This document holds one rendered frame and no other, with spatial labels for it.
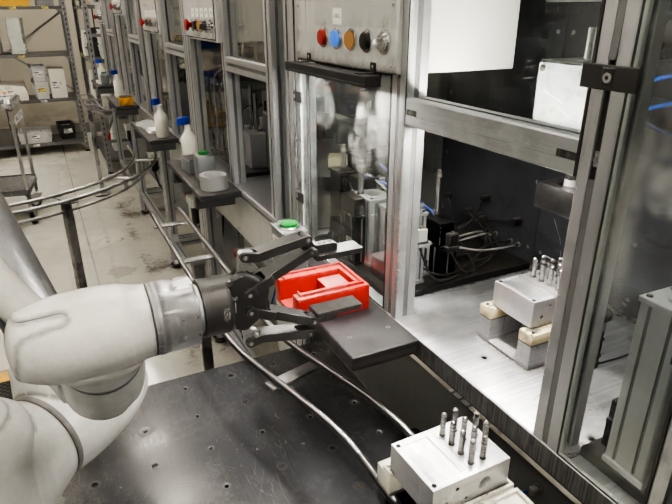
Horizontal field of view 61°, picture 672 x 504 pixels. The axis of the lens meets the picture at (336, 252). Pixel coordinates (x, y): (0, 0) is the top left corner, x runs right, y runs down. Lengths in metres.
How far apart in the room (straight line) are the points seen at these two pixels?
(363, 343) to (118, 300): 0.51
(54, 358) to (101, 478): 0.55
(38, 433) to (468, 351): 0.70
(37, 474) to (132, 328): 0.36
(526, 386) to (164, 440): 0.70
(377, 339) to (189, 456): 0.43
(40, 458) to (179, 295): 0.38
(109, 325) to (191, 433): 0.60
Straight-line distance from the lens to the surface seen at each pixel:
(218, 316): 0.71
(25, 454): 0.95
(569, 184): 1.02
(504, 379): 1.00
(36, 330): 0.69
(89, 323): 0.68
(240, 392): 1.34
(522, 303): 1.02
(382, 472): 0.86
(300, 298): 1.09
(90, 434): 1.04
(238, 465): 1.16
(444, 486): 0.78
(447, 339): 1.09
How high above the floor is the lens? 1.47
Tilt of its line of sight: 23 degrees down
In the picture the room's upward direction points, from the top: straight up
